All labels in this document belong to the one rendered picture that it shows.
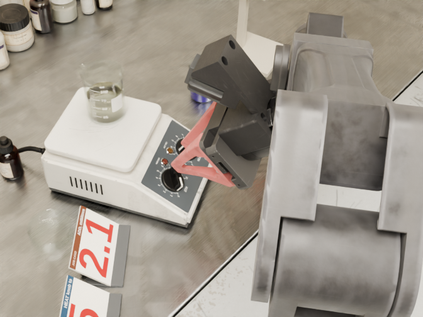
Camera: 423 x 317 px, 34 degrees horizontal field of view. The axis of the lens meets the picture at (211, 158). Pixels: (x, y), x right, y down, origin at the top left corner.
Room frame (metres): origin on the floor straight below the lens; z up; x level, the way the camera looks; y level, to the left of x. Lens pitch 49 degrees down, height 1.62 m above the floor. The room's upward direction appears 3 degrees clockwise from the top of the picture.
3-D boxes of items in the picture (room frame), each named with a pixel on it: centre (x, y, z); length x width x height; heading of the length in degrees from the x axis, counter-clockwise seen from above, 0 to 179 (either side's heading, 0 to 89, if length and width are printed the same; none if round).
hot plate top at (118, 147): (0.60, 0.14, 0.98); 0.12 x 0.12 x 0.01; 75
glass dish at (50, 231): (0.49, 0.20, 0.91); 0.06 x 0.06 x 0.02
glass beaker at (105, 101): (0.63, 0.14, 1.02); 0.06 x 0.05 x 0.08; 76
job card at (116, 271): (0.46, 0.13, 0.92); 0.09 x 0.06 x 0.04; 1
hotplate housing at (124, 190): (0.60, 0.11, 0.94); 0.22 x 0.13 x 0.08; 75
